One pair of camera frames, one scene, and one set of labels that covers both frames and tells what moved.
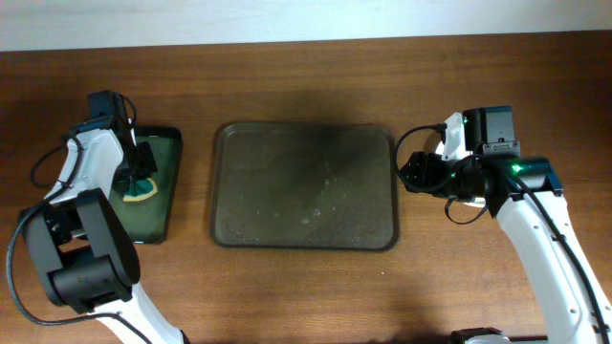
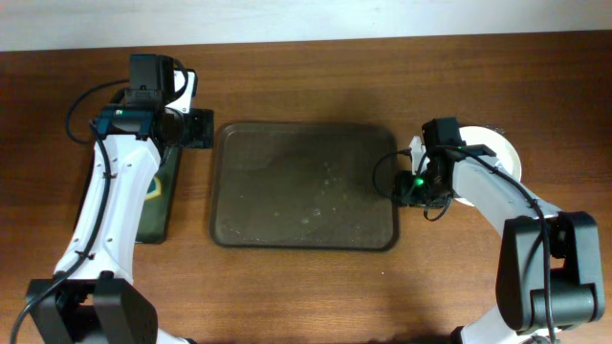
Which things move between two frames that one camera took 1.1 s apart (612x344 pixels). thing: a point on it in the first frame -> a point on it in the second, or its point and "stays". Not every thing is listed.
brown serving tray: (303, 185) stays
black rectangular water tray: (150, 220) stays
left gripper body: (141, 165) -> (197, 130)
